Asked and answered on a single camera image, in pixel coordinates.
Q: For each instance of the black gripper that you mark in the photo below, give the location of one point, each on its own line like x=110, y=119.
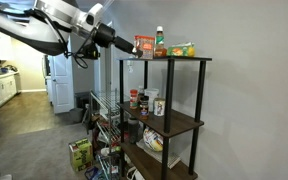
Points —
x=127, y=47

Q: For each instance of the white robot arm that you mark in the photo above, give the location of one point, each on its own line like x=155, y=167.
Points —
x=47, y=26

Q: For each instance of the green label sauce bottle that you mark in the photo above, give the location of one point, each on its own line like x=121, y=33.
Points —
x=160, y=50

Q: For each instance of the dark brown spice bottle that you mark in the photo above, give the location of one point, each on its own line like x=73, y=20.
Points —
x=144, y=107

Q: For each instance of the red cap spice bottle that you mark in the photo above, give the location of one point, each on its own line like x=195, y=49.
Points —
x=133, y=98

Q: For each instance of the black drink bottle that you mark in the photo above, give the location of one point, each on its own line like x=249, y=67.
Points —
x=133, y=126

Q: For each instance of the black wooden shelf unit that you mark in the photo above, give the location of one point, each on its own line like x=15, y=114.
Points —
x=173, y=123

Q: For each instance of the orange red snack box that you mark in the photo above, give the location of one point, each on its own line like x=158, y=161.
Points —
x=146, y=45

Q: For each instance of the white plastic cup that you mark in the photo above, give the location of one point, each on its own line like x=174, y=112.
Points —
x=152, y=93

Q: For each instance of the green yellow food package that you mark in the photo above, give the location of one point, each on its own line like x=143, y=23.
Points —
x=183, y=49

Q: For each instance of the white printed can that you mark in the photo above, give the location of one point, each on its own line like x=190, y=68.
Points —
x=159, y=106

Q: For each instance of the white door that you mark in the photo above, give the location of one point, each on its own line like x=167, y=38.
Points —
x=61, y=83

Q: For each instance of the colourful Spalding ball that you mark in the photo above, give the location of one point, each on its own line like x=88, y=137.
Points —
x=152, y=140

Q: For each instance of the green yellow box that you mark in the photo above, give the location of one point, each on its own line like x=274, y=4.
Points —
x=81, y=155

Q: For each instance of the white kitchen cabinet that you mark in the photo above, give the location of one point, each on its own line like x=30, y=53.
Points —
x=8, y=87

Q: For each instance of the metal wire rack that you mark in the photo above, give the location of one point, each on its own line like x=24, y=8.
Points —
x=105, y=108

